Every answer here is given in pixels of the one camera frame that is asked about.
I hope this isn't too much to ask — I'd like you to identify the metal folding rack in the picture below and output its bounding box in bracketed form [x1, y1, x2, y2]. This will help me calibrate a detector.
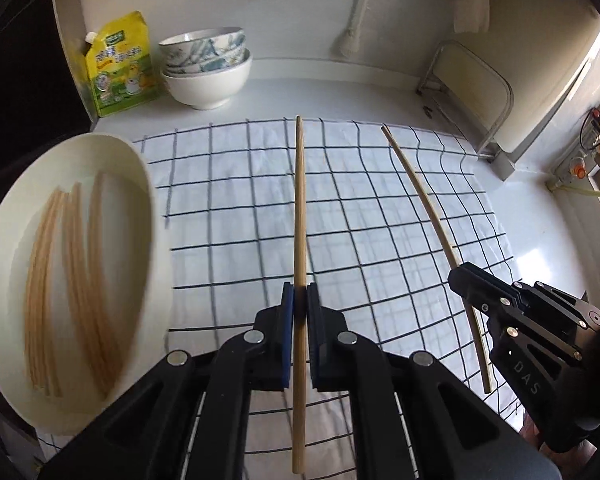
[416, 39, 515, 160]

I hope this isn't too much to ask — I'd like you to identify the wall gas valve and hose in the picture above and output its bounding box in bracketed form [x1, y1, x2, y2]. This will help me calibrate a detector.
[545, 106, 600, 198]

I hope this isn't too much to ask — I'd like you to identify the blue patterned bowl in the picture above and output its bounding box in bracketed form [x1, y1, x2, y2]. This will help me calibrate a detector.
[159, 27, 246, 76]

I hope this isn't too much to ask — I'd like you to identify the yellow detergent refill pouch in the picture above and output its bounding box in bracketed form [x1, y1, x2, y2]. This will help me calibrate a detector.
[85, 11, 159, 117]

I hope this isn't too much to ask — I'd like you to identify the white checked cloth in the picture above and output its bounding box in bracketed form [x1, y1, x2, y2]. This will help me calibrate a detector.
[135, 119, 517, 391]

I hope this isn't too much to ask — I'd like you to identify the large white ceramic bowl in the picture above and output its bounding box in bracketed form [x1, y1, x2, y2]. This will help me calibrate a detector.
[161, 50, 252, 110]

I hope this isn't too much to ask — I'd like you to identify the white wall pipe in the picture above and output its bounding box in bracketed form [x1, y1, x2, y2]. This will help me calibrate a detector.
[332, 0, 370, 60]

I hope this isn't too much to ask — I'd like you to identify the white oval plastic basin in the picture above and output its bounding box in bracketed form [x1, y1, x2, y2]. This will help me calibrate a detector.
[0, 133, 173, 436]

